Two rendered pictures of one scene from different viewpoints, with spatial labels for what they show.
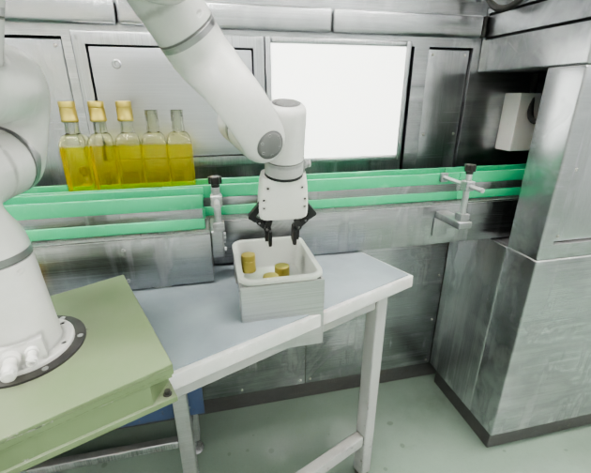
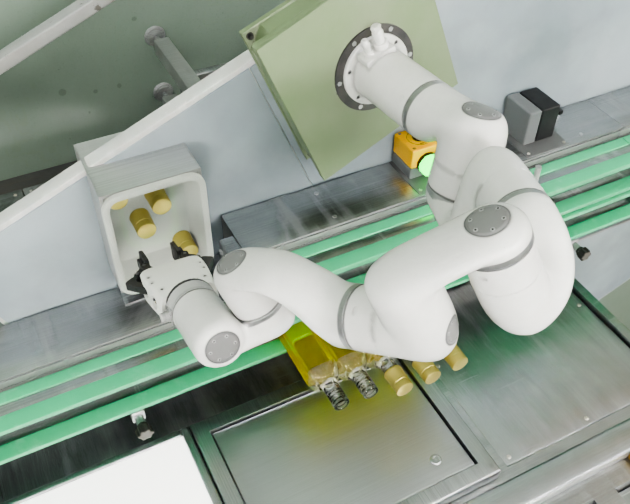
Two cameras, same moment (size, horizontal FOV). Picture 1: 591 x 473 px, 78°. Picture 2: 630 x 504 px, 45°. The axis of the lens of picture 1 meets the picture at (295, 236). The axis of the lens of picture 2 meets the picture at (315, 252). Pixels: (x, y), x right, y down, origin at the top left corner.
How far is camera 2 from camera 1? 0.70 m
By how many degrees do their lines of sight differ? 37
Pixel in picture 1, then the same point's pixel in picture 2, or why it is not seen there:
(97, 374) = (313, 38)
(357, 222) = (27, 354)
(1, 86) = (469, 189)
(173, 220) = not seen: hidden behind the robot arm
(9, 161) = (446, 167)
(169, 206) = not seen: hidden behind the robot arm
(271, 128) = (238, 270)
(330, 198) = (83, 375)
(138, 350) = (287, 67)
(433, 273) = not seen: outside the picture
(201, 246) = (252, 242)
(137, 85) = (401, 447)
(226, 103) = (295, 260)
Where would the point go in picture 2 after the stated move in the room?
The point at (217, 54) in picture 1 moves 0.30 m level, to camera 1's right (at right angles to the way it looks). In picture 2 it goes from (322, 297) to (77, 346)
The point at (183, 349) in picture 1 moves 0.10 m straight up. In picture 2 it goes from (242, 96) to (266, 127)
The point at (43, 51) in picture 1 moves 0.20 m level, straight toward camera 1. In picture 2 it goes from (516, 445) to (508, 400)
